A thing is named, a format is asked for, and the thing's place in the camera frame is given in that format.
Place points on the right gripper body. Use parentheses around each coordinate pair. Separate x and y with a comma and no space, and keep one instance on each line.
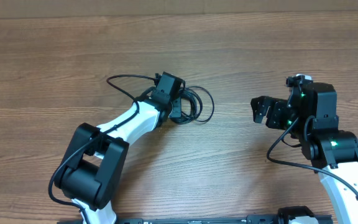
(279,116)

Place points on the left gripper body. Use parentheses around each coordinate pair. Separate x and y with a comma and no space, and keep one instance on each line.
(176,104)

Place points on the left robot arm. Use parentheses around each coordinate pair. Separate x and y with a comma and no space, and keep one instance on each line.
(89,172)

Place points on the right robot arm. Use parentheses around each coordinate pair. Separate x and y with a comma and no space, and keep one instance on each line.
(309,115)

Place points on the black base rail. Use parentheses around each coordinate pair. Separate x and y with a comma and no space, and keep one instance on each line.
(287,215)

